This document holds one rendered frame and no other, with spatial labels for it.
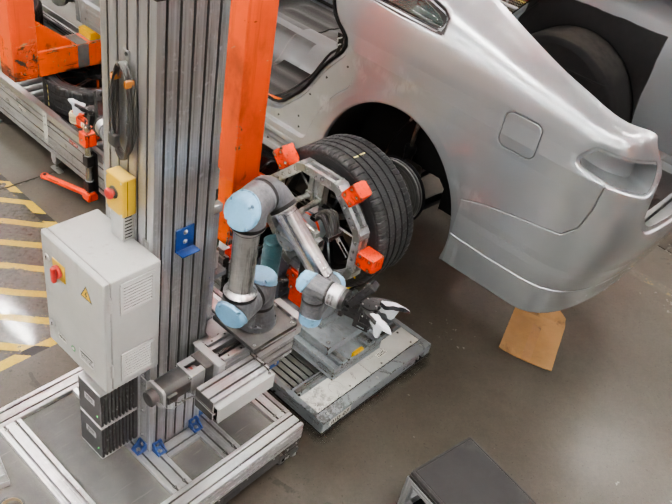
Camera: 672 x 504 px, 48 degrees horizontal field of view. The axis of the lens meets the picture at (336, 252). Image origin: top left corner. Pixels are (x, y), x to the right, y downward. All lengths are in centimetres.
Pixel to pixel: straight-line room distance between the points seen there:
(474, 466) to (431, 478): 20
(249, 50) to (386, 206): 83
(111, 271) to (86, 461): 103
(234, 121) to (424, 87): 81
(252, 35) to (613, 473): 257
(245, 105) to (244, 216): 102
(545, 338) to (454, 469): 147
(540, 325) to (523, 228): 144
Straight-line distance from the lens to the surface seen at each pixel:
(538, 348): 430
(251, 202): 226
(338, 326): 370
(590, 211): 297
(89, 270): 233
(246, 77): 315
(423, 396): 381
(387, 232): 311
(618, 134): 286
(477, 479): 313
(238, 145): 329
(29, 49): 491
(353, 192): 298
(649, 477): 398
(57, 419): 328
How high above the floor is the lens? 273
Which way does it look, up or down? 37 degrees down
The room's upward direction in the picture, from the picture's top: 12 degrees clockwise
